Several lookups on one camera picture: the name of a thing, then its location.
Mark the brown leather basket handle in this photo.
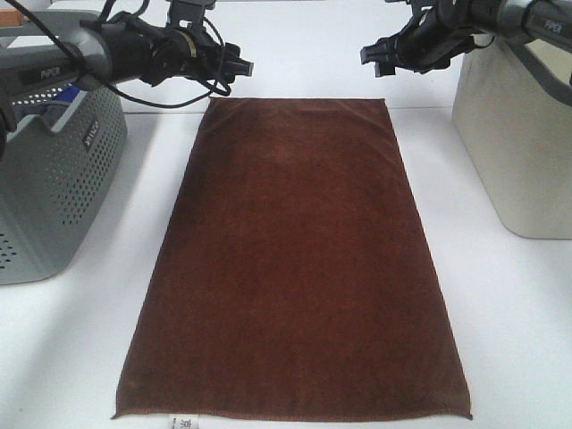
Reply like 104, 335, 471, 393
0, 8, 23, 29

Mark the blue cloth in basket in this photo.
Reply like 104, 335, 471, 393
51, 86, 81, 105

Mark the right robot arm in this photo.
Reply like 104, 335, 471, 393
360, 0, 571, 77

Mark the grey perforated plastic basket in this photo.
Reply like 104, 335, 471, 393
1, 83, 127, 285

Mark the brown towel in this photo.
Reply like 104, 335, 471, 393
115, 98, 471, 422

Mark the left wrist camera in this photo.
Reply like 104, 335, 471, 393
167, 0, 216, 30

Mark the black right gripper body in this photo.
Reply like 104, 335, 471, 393
377, 4, 476, 76

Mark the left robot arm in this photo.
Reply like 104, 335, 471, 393
1, 4, 254, 141

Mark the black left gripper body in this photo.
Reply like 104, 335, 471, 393
102, 11, 241, 87

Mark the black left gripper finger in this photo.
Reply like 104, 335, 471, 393
230, 58, 254, 76

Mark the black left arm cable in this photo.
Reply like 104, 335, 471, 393
4, 0, 233, 111

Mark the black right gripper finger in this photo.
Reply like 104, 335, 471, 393
359, 43, 389, 65

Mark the beige basket with grey rim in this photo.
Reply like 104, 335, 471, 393
452, 38, 571, 239

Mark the grey cloth in basket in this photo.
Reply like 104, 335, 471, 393
1, 101, 69, 137

